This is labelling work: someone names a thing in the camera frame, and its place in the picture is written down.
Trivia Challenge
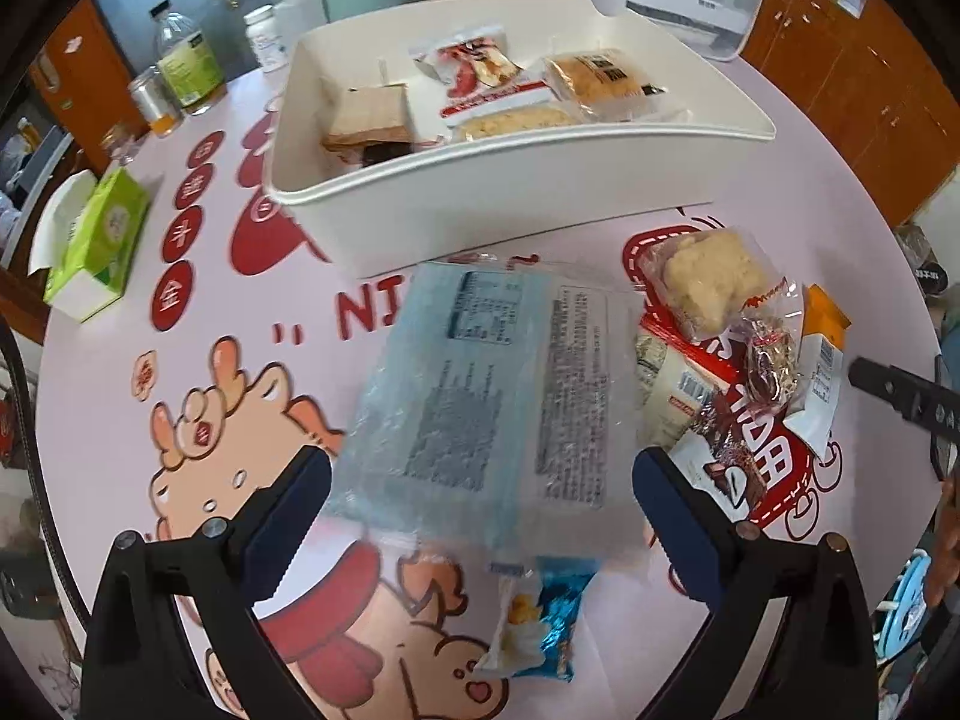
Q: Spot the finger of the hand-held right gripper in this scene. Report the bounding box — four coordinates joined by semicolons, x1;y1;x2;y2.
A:
847;356;960;440

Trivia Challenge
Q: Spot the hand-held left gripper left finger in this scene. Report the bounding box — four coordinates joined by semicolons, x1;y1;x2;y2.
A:
82;446;335;720

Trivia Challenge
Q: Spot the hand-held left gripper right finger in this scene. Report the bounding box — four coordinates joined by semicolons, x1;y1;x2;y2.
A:
632;446;878;720

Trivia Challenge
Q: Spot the dark brown chocolate snack packet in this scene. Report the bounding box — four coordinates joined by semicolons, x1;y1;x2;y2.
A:
667;382;788;526

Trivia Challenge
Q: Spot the orange and white snack packet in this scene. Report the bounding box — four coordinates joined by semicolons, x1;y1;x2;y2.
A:
784;283;852;458

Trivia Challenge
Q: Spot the clear packet of brown candies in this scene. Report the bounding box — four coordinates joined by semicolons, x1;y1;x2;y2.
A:
739;315;807;417

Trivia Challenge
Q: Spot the small blue foil snack packet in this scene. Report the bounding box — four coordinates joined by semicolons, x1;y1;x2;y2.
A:
472;555;597;683

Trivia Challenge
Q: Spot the large pale blue snack packet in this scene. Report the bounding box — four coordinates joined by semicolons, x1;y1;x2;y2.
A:
326;259;653;567

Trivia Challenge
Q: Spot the pale puffed rice snack packet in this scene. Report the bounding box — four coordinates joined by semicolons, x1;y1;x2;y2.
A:
641;229;788;342

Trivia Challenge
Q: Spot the white plastic storage tray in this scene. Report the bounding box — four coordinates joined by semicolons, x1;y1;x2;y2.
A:
266;11;777;282

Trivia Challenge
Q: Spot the brown and white snack packet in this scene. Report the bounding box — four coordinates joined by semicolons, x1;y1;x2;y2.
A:
322;82;417;166

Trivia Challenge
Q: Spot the pale yellow cracker packet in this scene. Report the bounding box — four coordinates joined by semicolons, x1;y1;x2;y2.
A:
450;105;582;143

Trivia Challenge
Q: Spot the golden round cake packet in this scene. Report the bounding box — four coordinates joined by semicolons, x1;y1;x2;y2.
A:
544;49;668;121

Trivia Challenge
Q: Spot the red and white snack packet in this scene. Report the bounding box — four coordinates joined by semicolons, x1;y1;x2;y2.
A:
409;26;548;121

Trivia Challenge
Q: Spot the person's right hand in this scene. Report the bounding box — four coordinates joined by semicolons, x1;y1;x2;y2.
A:
926;476;960;608

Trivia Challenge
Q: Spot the light blue stool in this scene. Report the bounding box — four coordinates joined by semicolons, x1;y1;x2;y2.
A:
874;551;935;661

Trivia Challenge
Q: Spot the pink printed tablecloth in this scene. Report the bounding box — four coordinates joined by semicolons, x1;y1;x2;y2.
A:
37;52;946;720

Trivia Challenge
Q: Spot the green tissue box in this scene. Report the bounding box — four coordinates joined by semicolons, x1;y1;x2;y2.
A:
28;165;151;323

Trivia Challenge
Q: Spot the small clear glass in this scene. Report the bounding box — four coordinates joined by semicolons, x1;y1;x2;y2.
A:
101;127;140;166

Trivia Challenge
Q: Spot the small glass jar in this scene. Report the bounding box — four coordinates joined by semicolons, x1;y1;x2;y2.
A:
127;67;183;137

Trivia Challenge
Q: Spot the glass bottle with green label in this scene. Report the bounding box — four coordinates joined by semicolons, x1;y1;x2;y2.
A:
150;4;228;117

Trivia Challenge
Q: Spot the white squeeze bottle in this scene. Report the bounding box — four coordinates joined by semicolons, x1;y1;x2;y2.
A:
232;0;331;74

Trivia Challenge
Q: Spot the wooden wall cabinet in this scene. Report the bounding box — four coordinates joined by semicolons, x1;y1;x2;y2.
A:
739;0;960;226

